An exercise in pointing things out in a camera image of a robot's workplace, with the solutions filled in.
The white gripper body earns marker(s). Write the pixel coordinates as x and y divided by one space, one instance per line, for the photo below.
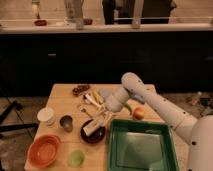
102 115

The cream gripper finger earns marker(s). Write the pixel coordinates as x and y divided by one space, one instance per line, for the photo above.
94 125
104 123

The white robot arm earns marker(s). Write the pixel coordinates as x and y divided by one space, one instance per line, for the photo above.
197 133

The dark purple bowl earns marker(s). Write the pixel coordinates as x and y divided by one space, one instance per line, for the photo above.
95 137

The orange bowl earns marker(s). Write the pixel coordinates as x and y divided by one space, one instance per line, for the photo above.
43 151

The red bowl on counter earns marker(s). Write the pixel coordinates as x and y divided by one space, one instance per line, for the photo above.
40 23

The yellow banana toy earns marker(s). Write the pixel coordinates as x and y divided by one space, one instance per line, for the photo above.
98 97

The green pepper toy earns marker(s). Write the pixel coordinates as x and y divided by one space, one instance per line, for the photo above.
128 107

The metal cup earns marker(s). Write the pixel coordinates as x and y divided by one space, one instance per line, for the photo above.
66 123

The orange apple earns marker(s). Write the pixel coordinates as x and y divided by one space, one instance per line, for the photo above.
138 113

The green plastic tray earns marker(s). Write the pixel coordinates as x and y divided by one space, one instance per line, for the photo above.
140 146

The white round container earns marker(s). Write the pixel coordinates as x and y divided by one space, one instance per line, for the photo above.
47 116

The dark chair base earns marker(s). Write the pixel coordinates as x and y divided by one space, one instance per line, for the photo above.
10 120

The black counter cabinet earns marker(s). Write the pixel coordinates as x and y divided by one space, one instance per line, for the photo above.
30 64

